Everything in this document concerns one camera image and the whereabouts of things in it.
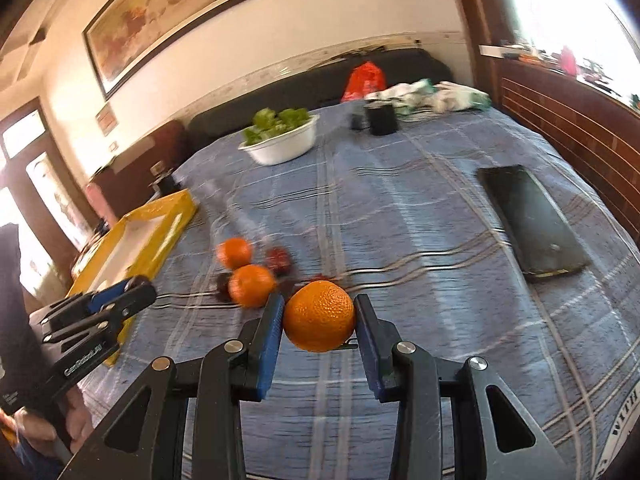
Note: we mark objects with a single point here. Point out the wall plaque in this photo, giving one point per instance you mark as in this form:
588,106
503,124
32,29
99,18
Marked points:
106,120

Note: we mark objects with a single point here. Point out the black sofa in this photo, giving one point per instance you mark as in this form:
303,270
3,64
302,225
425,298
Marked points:
310,85

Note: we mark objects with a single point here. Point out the person's dark top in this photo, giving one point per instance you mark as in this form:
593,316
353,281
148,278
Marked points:
15,310

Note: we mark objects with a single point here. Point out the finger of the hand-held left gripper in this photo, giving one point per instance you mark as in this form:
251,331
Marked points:
125,305
107,295

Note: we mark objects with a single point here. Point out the wooden glass door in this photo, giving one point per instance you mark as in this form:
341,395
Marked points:
50,150

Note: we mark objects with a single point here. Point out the blue striped cloth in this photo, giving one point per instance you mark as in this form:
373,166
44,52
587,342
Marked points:
400,200

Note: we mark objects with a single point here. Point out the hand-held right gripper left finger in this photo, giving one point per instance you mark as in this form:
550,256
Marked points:
270,355

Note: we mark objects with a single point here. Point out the large orange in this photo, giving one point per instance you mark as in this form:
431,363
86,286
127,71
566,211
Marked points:
320,315

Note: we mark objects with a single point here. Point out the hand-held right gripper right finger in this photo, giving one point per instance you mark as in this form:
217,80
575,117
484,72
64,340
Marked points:
367,355

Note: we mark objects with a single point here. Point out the framed painting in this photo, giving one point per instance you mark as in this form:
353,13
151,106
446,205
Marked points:
175,20

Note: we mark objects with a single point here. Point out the yellow-rimmed white tray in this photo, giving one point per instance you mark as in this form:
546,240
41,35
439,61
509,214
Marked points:
145,230

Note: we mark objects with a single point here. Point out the green leafy vegetables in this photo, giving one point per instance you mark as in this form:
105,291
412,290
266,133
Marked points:
275,122

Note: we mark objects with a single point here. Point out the person's left hand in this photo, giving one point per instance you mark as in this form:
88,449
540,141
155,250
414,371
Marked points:
75,425

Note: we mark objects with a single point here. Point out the black bottle with cork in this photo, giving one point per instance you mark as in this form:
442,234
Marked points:
167,182

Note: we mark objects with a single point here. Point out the bright window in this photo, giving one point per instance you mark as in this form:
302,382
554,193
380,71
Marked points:
550,5

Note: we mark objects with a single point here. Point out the white bowl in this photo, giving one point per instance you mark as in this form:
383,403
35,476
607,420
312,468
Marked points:
285,147

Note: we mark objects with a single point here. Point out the pink bottle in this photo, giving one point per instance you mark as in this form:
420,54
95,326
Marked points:
567,62

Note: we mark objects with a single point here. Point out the black cup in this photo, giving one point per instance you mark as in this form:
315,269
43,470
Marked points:
381,119

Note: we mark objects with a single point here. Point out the red plastic bag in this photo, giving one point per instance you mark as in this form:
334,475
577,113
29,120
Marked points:
365,82

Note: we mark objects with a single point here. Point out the black smartphone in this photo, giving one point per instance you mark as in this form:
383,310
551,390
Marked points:
532,220

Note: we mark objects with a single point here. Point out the brown armchair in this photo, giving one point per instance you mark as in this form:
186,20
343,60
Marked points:
130,180

